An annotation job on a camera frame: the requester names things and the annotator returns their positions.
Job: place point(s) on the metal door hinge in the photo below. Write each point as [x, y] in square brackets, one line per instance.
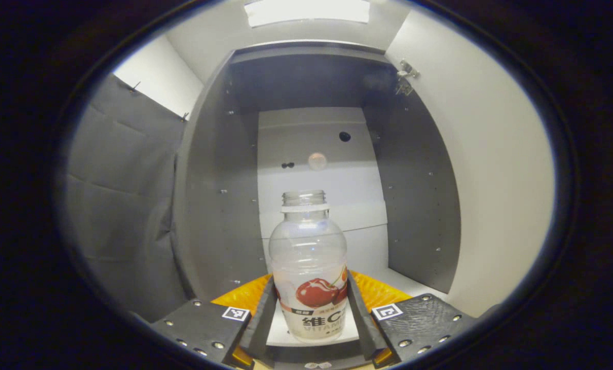
[405, 77]

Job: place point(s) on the clear plastic bottle cherry label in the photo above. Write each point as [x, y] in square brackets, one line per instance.
[306, 257]

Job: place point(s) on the large ceiling light panel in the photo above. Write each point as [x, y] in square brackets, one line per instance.
[306, 11]

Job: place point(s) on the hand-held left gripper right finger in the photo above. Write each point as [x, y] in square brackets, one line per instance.
[363, 318]

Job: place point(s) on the grey cabinet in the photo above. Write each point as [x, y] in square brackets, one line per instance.
[214, 205]

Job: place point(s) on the black backdrop cloth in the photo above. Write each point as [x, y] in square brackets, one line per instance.
[121, 205]

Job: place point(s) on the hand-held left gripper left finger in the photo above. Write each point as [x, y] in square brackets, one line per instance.
[262, 324]

